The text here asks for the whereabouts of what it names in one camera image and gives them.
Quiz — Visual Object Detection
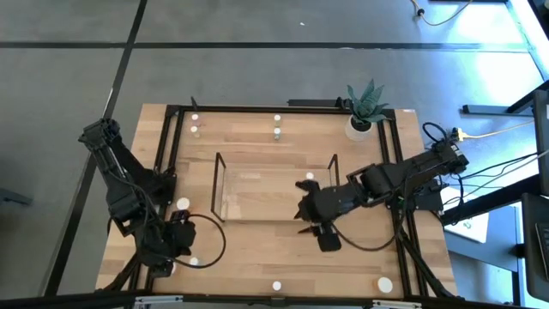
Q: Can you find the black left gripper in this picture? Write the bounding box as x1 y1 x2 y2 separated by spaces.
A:
142 222 197 276

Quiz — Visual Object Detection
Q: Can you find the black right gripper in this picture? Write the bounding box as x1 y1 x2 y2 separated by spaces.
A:
293 179 360 236

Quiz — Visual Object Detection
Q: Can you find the snake plant in white pot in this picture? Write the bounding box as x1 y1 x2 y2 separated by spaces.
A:
344 78 390 142

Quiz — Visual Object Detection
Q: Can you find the black rectangular bar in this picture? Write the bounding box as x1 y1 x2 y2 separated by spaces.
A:
287 98 349 108

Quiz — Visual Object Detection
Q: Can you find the white paper sheet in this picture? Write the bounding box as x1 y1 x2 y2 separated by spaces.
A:
445 212 490 244

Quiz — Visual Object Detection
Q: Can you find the black diagonal desk beam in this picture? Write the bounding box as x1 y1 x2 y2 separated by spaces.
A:
440 173 542 227

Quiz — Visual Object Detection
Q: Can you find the grey desk top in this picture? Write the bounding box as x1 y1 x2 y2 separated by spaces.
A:
445 205 527 274

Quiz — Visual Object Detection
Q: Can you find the black desk foot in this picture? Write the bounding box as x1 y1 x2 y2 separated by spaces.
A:
462 79 549 118

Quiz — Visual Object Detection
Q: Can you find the black laptop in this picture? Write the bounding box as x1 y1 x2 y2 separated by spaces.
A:
521 192 549 304

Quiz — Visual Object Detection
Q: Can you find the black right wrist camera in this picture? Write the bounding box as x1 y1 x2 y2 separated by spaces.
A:
317 222 343 253

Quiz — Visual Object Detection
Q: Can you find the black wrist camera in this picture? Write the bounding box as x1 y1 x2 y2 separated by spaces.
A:
170 209 196 228
317 222 343 253

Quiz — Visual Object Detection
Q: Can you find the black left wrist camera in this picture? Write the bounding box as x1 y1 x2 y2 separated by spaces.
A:
170 209 196 228

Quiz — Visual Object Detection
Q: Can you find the wooden shelf with black frame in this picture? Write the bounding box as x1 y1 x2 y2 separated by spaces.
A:
209 152 342 224

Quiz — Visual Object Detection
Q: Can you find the black left wrist camera cable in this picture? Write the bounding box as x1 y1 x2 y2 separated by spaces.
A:
186 213 227 270

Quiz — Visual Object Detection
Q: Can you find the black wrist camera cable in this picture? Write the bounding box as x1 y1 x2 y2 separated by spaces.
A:
186 213 227 270
332 205 408 252

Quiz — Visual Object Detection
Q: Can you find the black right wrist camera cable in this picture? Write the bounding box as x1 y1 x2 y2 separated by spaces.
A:
332 205 408 252

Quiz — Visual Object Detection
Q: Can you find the black aluminium table frame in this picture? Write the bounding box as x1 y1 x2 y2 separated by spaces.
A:
96 102 460 301

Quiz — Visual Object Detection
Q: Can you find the yellow floor cable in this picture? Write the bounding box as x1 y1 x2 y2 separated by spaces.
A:
409 0 475 27

